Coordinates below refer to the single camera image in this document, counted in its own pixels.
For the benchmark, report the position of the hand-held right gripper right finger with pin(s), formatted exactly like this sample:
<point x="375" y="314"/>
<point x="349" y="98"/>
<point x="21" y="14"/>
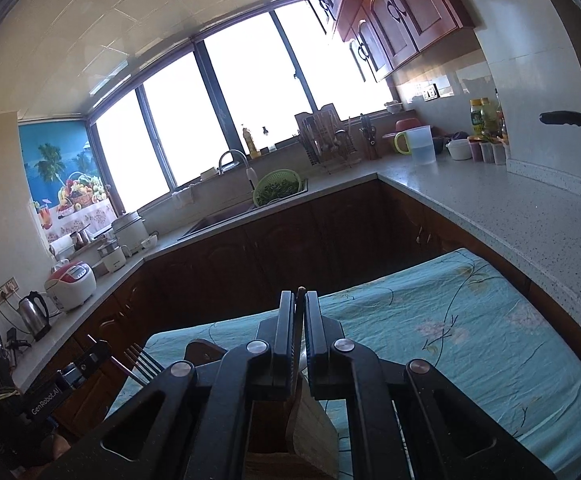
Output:
<point x="314" y="322"/>

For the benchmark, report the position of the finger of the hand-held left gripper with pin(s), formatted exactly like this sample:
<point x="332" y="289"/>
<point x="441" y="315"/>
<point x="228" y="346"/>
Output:
<point x="94" y="357"/>

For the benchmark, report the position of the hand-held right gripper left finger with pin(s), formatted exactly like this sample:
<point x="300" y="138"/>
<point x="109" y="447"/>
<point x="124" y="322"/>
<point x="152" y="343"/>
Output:
<point x="285" y="322"/>

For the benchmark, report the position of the metal fork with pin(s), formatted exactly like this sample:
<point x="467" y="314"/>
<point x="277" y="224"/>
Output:
<point x="145" y="366"/>

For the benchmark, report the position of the wooden utensil holder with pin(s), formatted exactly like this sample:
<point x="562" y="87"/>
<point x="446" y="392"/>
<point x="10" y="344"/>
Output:
<point x="315" y="430"/>

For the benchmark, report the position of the dish rack with utensils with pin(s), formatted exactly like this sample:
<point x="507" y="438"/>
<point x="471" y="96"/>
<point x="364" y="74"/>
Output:
<point x="325" y="135"/>

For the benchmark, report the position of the small dark appliance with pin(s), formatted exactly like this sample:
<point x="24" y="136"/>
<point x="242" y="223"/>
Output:
<point x="18" y="342"/>

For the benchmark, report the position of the wooden lower cabinets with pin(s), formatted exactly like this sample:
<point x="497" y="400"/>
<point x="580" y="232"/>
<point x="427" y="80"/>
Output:
<point x="270" y="255"/>

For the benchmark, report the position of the wooden cabinets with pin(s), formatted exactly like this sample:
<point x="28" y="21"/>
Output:
<point x="270" y="255"/>
<point x="395" y="25"/>

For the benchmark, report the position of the steel electric kettle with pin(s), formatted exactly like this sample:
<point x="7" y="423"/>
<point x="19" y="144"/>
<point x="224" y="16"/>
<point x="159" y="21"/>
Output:
<point x="35" y="315"/>

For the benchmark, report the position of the white and red rice cooker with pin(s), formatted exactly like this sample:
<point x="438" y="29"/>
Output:
<point x="70" y="285"/>

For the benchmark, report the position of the small white cooker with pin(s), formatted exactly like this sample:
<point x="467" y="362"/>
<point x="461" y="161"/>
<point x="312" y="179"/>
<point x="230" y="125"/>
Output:
<point x="113" y="260"/>

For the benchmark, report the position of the paper towel roll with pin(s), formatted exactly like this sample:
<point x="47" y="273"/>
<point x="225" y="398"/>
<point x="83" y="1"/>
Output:
<point x="60" y="246"/>

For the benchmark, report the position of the small metal pot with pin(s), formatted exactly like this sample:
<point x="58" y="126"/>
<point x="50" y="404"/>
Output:
<point x="80" y="237"/>

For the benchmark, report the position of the kitchen sink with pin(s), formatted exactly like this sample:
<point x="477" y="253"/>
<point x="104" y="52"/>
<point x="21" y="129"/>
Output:
<point x="210" y="222"/>

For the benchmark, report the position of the large white steamer pot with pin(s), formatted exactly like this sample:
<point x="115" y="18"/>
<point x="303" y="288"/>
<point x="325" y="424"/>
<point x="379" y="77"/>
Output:
<point x="130" y="232"/>

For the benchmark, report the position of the teal floral tablecloth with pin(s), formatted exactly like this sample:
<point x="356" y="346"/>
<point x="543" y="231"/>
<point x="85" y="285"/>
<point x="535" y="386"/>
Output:
<point x="445" y="360"/>

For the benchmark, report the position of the green colander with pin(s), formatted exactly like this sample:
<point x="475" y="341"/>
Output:
<point x="275" y="180"/>

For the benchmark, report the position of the white dish cloth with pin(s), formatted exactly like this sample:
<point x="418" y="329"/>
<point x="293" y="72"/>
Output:
<point x="183" y="196"/>

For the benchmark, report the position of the metal kitchen faucet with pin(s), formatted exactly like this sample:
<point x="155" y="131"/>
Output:
<point x="230" y="154"/>

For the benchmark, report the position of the yellow bottle on windowsill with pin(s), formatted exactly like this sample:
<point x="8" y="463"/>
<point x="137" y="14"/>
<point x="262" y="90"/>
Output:
<point x="249" y="142"/>

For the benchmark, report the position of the knife block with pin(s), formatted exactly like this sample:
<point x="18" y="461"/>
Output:
<point x="372" y="147"/>

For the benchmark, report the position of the tropical fruit poster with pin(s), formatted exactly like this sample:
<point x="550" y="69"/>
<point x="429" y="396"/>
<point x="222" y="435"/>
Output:
<point x="55" y="160"/>

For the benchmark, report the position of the red bowl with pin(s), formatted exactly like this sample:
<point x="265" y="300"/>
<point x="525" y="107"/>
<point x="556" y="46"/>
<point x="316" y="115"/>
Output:
<point x="408" y="122"/>

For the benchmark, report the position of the kitchen window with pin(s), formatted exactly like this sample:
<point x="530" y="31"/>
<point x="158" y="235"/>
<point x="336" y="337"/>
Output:
<point x="180" y="125"/>

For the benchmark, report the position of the white lidded container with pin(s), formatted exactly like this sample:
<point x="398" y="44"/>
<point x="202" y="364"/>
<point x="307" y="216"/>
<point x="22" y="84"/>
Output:
<point x="458" y="150"/>

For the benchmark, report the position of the small white bowl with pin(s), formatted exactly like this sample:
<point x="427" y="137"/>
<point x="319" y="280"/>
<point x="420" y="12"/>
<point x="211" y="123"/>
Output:
<point x="394" y="107"/>

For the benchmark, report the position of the small spice jar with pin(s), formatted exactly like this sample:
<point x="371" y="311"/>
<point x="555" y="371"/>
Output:
<point x="498" y="154"/>
<point x="485" y="153"/>
<point x="474" y="152"/>

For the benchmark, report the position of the yellow oil bottle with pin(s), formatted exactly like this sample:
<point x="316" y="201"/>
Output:
<point x="478" y="120"/>
<point x="493" y="117"/>

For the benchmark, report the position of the wooden upper cabinets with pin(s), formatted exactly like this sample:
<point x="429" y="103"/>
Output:
<point x="395" y="25"/>

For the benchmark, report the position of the black wok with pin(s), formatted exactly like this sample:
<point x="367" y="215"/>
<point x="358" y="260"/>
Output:
<point x="570" y="120"/>

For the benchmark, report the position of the wall power outlet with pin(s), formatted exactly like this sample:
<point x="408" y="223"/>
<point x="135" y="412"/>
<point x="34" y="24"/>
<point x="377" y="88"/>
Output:
<point x="3" y="294"/>

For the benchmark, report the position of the wall switch panel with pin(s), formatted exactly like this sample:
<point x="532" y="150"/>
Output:
<point x="430" y="92"/>

